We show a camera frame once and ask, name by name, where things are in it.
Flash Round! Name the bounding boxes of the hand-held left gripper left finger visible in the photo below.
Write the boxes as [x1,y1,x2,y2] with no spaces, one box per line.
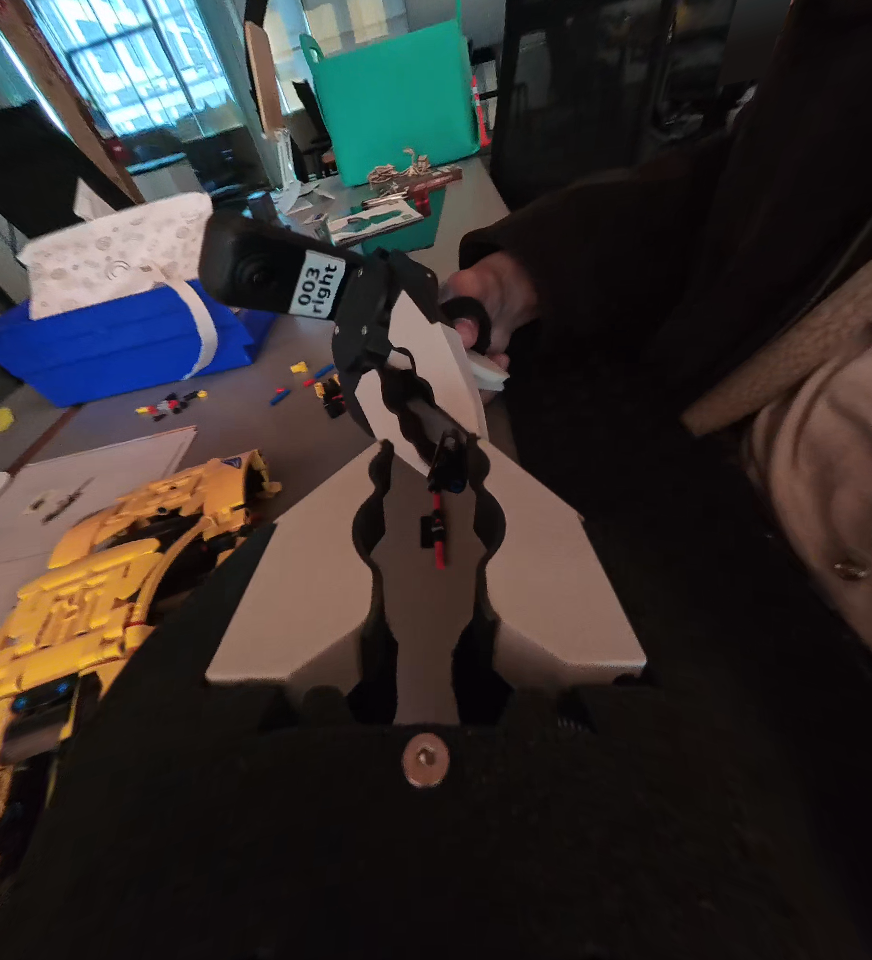
[205,440,401,725]

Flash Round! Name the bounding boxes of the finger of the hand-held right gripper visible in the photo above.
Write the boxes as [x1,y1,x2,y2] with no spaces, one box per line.
[383,291,491,444]
[352,367,474,477]

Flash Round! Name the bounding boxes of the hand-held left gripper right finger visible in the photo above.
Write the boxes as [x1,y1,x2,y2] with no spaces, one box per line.
[451,435,648,725]

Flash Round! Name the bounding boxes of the red brick pin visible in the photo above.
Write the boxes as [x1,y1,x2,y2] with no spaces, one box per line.
[424,480,452,571]

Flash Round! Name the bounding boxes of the person's right forearm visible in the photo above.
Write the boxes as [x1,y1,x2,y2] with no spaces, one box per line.
[458,127,752,361]

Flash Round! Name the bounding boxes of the person's right hand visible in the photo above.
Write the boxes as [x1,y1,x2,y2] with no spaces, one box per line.
[439,251,540,357]

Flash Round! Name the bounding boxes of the white tape strip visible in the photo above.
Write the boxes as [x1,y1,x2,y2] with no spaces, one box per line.
[152,277,221,381]

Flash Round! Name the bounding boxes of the scattered small brick pins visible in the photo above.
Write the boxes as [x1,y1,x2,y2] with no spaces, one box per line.
[134,360,348,423]

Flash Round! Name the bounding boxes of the dark green cutting mat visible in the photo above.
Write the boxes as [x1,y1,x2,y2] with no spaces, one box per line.
[327,183,449,256]

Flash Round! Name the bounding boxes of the patterned white paper bag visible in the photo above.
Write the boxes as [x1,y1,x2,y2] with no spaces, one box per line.
[19,191,215,320]

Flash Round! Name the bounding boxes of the blue storage bin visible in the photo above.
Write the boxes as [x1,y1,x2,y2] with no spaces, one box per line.
[0,279,279,410]

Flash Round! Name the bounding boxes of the yellow brick toy car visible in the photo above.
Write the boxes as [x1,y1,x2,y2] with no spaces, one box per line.
[0,448,284,931]

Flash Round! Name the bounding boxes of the instruction booklet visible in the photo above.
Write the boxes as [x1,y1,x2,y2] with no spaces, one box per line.
[0,425,199,725]

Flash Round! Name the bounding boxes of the black mesh chair back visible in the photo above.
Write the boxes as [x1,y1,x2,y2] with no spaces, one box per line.
[490,0,737,213]

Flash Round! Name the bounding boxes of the person's torso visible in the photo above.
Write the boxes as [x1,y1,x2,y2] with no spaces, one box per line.
[511,0,872,960]

